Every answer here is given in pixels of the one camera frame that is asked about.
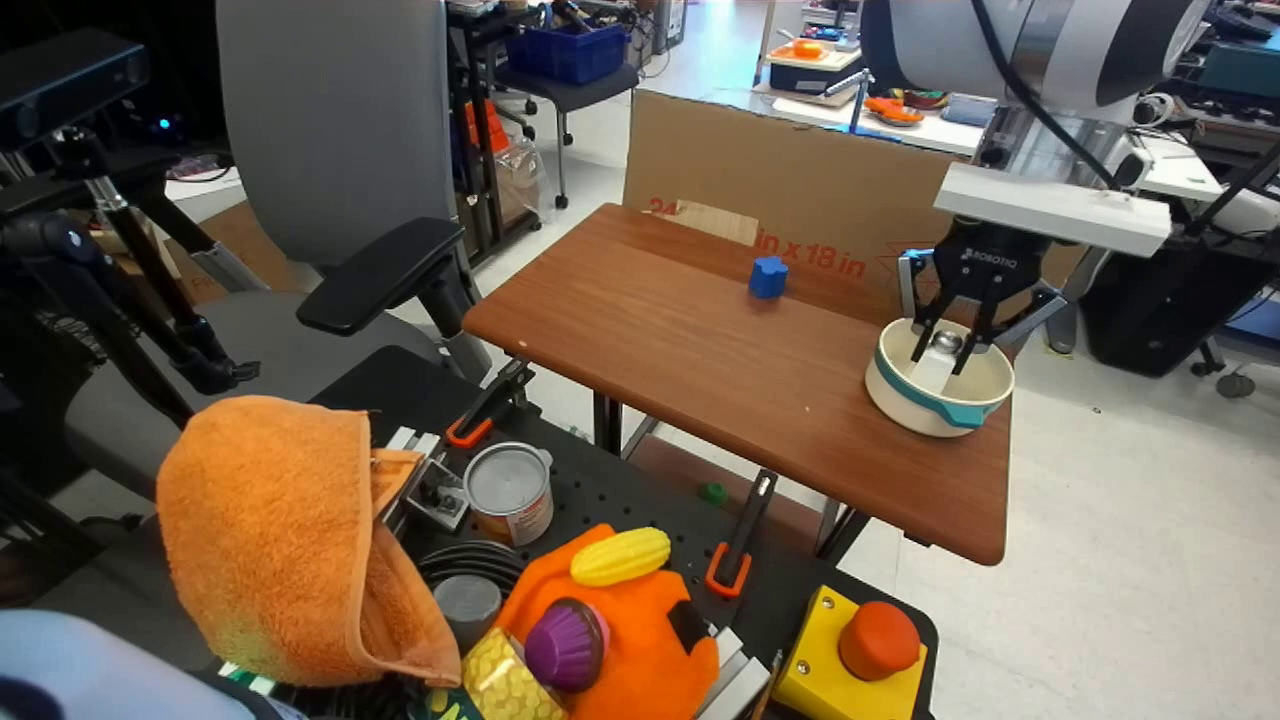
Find silver metal bracket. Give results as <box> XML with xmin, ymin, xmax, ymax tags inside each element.
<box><xmin>379</xmin><ymin>424</ymin><xmax>472</xmax><ymax>530</ymax></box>
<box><xmin>702</xmin><ymin>628</ymin><xmax>778</xmax><ymax>720</ymax></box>

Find small clear salt cellar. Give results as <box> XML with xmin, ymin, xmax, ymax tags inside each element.
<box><xmin>927</xmin><ymin>328</ymin><xmax>989</xmax><ymax>393</ymax></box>

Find black camera on tripod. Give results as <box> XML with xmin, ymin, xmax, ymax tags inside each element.
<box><xmin>0</xmin><ymin>27</ymin><xmax>152</xmax><ymax>151</ymax></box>

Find grey cylinder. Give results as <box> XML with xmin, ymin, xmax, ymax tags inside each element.
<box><xmin>429</xmin><ymin>573</ymin><xmax>507</xmax><ymax>653</ymax></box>

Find black tripod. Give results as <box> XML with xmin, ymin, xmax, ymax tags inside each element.
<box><xmin>0</xmin><ymin>125</ymin><xmax>265</xmax><ymax>432</ymax></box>

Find black equipment case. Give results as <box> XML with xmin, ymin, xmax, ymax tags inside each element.
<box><xmin>1075</xmin><ymin>237</ymin><xmax>1280</xmax><ymax>375</ymax></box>

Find orange cloth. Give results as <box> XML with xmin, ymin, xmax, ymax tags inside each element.
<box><xmin>152</xmin><ymin>393</ymin><xmax>467</xmax><ymax>691</ymax></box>

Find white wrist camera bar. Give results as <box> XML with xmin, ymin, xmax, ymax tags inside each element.
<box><xmin>927</xmin><ymin>158</ymin><xmax>1177</xmax><ymax>263</ymax></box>

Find black coiled cable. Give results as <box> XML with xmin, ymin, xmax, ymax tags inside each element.
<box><xmin>418</xmin><ymin>530</ymin><xmax>532</xmax><ymax>590</ymax></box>

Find brown cardboard sheet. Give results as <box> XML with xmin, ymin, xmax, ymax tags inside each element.
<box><xmin>622</xmin><ymin>87</ymin><xmax>960</xmax><ymax>328</ymax></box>

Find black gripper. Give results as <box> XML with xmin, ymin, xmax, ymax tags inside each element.
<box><xmin>909</xmin><ymin>219</ymin><xmax>1046</xmax><ymax>389</ymax></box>

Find blue storage bin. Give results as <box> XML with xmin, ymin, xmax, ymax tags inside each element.
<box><xmin>507</xmin><ymin>20</ymin><xmax>634</xmax><ymax>87</ymax></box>

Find yellow mesh toy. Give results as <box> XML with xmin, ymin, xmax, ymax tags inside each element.
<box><xmin>455</xmin><ymin>624</ymin><xmax>573</xmax><ymax>720</ymax></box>

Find purple toy cupcake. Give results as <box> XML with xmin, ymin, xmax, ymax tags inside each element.
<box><xmin>521</xmin><ymin>596</ymin><xmax>618</xmax><ymax>694</ymax></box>

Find grey office chair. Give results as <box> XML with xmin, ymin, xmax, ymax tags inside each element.
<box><xmin>55</xmin><ymin>0</ymin><xmax>491</xmax><ymax>508</ymax></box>

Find orange black clamp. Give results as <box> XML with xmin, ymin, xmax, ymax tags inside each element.
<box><xmin>443</xmin><ymin>351</ymin><xmax>539</xmax><ymax>451</ymax></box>
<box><xmin>702</xmin><ymin>468</ymin><xmax>781</xmax><ymax>602</ymax></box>

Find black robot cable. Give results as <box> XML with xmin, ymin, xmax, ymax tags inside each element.
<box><xmin>967</xmin><ymin>0</ymin><xmax>1142</xmax><ymax>192</ymax></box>

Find light blue plastic object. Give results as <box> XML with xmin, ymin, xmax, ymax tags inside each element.
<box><xmin>0</xmin><ymin>609</ymin><xmax>249</xmax><ymax>720</ymax></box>

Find white pot teal handles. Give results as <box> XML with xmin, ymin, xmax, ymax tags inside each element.
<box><xmin>861</xmin><ymin>312</ymin><xmax>1022</xmax><ymax>444</ymax></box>

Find black pegboard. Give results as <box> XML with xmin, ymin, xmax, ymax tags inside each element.
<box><xmin>313</xmin><ymin>342</ymin><xmax>945</xmax><ymax>720</ymax></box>

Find small blue cube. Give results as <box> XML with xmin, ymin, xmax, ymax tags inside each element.
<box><xmin>746</xmin><ymin>250</ymin><xmax>791</xmax><ymax>305</ymax></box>

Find yellow toy corn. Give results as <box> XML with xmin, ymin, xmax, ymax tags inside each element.
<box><xmin>569</xmin><ymin>522</ymin><xmax>675</xmax><ymax>590</ymax></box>

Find yellow emergency stop box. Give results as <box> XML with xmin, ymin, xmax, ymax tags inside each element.
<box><xmin>768</xmin><ymin>578</ymin><xmax>933</xmax><ymax>720</ymax></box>

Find orange yellow tool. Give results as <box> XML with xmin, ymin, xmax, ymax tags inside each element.
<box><xmin>496</xmin><ymin>521</ymin><xmax>723</xmax><ymax>720</ymax></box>

